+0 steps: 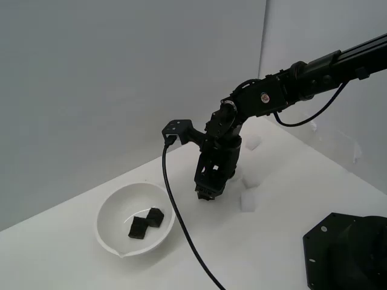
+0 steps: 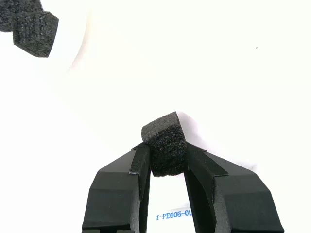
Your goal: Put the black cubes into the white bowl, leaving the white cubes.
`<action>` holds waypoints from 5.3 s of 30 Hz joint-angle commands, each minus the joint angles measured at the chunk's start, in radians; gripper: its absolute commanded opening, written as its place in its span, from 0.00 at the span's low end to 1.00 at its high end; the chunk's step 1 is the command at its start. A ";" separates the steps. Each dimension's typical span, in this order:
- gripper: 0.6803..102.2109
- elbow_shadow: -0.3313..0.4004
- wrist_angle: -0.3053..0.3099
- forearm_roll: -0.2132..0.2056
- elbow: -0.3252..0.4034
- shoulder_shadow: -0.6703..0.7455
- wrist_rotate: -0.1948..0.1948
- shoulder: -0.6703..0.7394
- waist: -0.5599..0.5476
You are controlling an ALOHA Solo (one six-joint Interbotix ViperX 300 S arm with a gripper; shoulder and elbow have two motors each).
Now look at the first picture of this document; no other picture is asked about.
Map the white ceramic bowl with spout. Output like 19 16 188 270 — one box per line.
96 182 177 259

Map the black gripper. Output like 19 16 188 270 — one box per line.
194 105 243 198

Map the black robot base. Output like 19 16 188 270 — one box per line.
302 212 387 290

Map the large clear tape piece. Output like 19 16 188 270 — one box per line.
351 141 363 166

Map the white foam cube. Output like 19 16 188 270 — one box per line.
240 193 258 214
244 135 262 151
241 169 261 189

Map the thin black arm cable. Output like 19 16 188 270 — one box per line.
273 80 348 127

